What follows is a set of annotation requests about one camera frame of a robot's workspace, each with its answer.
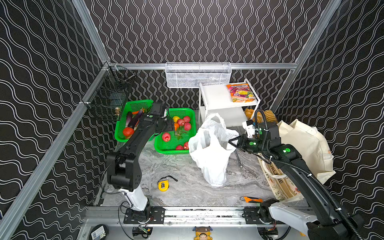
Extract white plastic grocery bag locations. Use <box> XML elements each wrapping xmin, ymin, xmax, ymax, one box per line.
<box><xmin>189</xmin><ymin>113</ymin><xmax>239</xmax><ymax>187</ymax></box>

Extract red apple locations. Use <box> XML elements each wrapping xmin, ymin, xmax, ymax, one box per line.
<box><xmin>184</xmin><ymin>122</ymin><xmax>192</xmax><ymax>131</ymax></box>

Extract cream canvas tote bag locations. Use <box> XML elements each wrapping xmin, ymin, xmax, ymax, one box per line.
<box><xmin>259</xmin><ymin>120</ymin><xmax>336</xmax><ymax>203</ymax></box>

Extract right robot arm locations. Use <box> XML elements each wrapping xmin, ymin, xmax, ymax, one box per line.
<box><xmin>229</xmin><ymin>123</ymin><xmax>363</xmax><ymax>240</ymax></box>

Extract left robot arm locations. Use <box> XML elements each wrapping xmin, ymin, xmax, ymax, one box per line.
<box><xmin>107</xmin><ymin>103</ymin><xmax>174</xmax><ymax>212</ymax></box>

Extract yellow lemon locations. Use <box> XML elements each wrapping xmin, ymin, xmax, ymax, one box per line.
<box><xmin>173</xmin><ymin>116</ymin><xmax>180</xmax><ymax>123</ymax></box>

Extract metal wrench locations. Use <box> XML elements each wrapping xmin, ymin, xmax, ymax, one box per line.
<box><xmin>235</xmin><ymin>150</ymin><xmax>244</xmax><ymax>168</ymax></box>

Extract left green basket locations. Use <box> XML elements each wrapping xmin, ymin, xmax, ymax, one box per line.
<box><xmin>115</xmin><ymin>100</ymin><xmax>154</xmax><ymax>143</ymax></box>

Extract green basket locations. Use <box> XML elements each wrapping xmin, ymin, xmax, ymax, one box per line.
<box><xmin>154</xmin><ymin>108</ymin><xmax>197</xmax><ymax>155</ymax></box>
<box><xmin>115</xmin><ymin>100</ymin><xmax>154</xmax><ymax>143</ymax></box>

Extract white bread tray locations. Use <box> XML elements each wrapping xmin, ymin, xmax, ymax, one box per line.
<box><xmin>244</xmin><ymin>108</ymin><xmax>280</xmax><ymax>125</ymax></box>

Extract purple eggplant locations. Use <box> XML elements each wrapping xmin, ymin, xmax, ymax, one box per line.
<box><xmin>125</xmin><ymin>111</ymin><xmax>133</xmax><ymax>127</ymax></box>

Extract right green basket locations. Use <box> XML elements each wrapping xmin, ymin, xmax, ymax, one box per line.
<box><xmin>154</xmin><ymin>108</ymin><xmax>197</xmax><ymax>155</ymax></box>

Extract red tomato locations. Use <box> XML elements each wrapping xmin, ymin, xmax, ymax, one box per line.
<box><xmin>123</xmin><ymin>127</ymin><xmax>135</xmax><ymax>138</ymax></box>

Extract orange snack bag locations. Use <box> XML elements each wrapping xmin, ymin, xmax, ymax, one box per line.
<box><xmin>226</xmin><ymin>84</ymin><xmax>257</xmax><ymax>103</ymax></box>

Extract white two-tier shelf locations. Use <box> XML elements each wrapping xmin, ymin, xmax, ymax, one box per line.
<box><xmin>198</xmin><ymin>79</ymin><xmax>261</xmax><ymax>127</ymax></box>

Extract orange utility knife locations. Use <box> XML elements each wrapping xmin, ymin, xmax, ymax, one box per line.
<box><xmin>240</xmin><ymin>196</ymin><xmax>263</xmax><ymax>203</ymax></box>

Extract yellow tape measure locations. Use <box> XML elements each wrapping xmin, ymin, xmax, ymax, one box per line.
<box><xmin>158</xmin><ymin>175</ymin><xmax>178</xmax><ymax>192</ymax></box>

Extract cartoon figure toy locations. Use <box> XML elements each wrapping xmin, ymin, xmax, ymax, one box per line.
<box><xmin>193</xmin><ymin>226</ymin><xmax>213</xmax><ymax>240</ymax></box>

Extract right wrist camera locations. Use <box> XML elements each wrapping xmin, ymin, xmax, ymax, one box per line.
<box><xmin>242</xmin><ymin>120</ymin><xmax>257</xmax><ymax>138</ymax></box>

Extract white wire basket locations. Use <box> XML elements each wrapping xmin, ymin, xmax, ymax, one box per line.
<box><xmin>165</xmin><ymin>62</ymin><xmax>232</xmax><ymax>89</ymax></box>

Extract black wire basket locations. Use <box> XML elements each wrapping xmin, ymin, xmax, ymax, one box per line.
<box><xmin>85</xmin><ymin>65</ymin><xmax>137</xmax><ymax>122</ymax></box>

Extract metal base rail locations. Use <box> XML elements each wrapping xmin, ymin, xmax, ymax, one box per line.
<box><xmin>86</xmin><ymin>205</ymin><xmax>313</xmax><ymax>227</ymax></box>

